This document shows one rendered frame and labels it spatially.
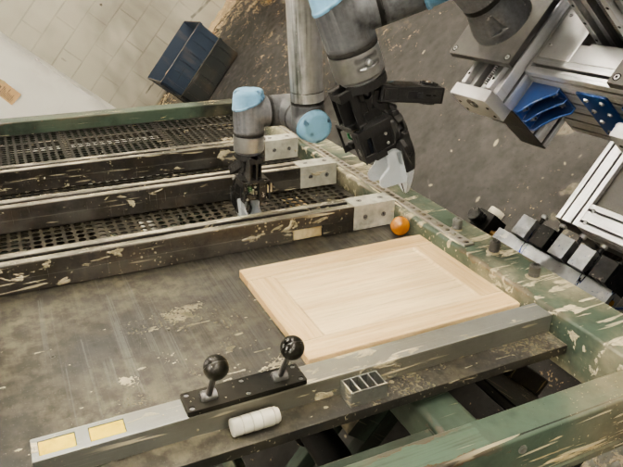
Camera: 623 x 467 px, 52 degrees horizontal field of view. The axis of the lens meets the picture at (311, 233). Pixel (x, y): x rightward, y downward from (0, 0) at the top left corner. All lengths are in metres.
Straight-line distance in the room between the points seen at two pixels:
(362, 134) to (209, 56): 4.74
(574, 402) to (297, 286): 0.61
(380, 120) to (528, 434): 0.51
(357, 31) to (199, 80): 4.77
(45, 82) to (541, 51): 3.92
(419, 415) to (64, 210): 1.08
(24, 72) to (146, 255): 3.61
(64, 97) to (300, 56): 3.78
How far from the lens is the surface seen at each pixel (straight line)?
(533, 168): 2.83
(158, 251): 1.52
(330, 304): 1.34
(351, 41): 0.91
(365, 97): 0.97
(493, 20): 1.65
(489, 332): 1.26
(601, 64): 1.60
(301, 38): 1.41
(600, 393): 1.16
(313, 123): 1.44
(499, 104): 1.68
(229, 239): 1.56
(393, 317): 1.31
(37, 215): 1.81
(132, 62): 6.57
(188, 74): 5.61
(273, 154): 2.24
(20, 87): 5.05
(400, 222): 1.67
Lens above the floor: 2.02
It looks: 35 degrees down
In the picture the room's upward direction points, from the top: 56 degrees counter-clockwise
